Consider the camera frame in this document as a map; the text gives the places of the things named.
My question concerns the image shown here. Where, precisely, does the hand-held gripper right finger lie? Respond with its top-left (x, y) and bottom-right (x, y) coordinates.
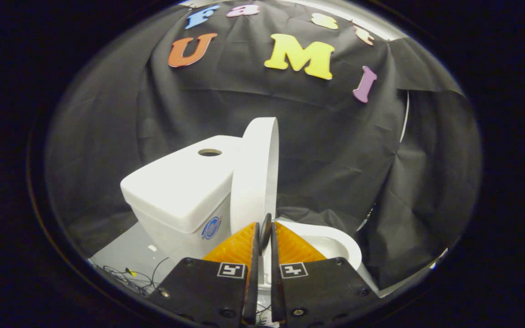
top-left (269, 222), bottom-right (379, 325)

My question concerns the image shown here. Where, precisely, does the black backdrop cloth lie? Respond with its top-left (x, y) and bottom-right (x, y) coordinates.
top-left (46, 0), bottom-right (482, 290)

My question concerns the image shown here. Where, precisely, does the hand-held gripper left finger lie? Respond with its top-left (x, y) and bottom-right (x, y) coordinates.
top-left (148, 222), bottom-right (261, 326)

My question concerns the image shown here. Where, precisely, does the white toilet lid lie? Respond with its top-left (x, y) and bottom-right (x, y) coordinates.
top-left (231, 117), bottom-right (279, 249)

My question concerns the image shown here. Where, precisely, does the black cable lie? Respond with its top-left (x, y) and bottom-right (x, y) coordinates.
top-left (92, 257), bottom-right (170, 297)

